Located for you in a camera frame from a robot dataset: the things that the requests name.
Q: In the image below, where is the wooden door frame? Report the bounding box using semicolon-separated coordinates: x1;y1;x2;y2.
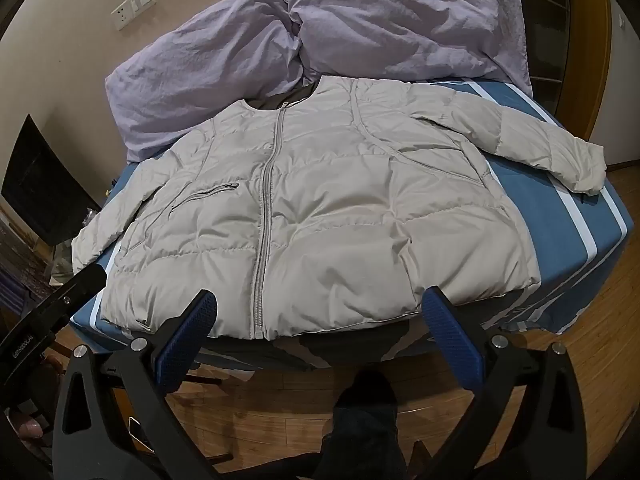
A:
565;0;615;161

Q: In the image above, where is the person's dark leg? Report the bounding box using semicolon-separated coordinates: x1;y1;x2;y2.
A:
319;370;407;480

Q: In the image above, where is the person's left hand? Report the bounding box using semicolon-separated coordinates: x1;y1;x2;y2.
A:
5;351;67;441

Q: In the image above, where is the beige puffer jacket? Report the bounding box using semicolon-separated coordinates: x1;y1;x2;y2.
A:
71;76;608;343

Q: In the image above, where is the blue white striped bed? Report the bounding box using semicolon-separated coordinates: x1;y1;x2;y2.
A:
70;77;636;376

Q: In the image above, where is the cluttered glass side table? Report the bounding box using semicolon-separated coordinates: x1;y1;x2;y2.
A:
0;205;81;311

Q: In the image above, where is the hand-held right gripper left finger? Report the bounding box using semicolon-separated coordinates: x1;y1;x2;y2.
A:
52;290;221;480

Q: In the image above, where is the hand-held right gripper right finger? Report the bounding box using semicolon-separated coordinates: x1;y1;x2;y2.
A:
424;286;587;480

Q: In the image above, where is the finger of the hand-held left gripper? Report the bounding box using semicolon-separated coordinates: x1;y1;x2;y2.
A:
30;265;108;330

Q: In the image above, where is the lavender crinkled pillow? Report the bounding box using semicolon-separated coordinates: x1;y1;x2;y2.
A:
105;0;321;163

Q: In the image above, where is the lavender crinkled duvet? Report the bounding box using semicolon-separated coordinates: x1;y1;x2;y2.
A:
270;0;533;97

